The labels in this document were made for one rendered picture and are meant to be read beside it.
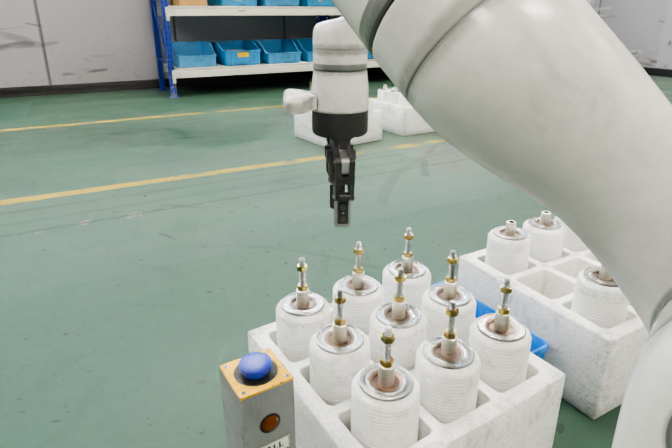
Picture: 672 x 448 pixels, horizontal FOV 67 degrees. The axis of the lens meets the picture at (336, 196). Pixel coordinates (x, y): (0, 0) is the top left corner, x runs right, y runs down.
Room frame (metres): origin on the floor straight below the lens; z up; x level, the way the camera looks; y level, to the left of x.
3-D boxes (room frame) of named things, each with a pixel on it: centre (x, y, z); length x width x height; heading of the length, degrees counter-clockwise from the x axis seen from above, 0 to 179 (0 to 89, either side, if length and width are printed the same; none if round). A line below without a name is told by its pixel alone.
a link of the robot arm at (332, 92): (0.67, 0.01, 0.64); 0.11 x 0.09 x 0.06; 96
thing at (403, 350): (0.73, -0.11, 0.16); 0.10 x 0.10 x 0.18
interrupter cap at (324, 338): (0.67, -0.01, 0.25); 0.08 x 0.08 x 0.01
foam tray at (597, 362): (1.03, -0.56, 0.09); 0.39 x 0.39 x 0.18; 30
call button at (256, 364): (0.51, 0.10, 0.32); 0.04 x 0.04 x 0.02
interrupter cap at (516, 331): (0.70, -0.27, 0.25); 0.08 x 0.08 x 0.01
